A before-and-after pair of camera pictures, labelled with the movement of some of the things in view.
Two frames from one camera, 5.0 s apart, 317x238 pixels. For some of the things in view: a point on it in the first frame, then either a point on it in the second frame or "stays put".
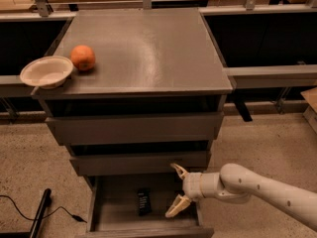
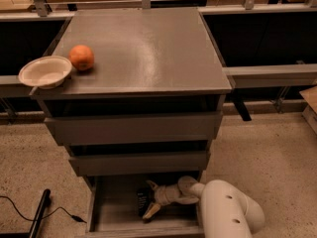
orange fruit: (83, 58) stays put
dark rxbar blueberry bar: (145, 202) stays put
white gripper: (191, 186) -> (168, 194)
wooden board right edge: (310, 114) stays put
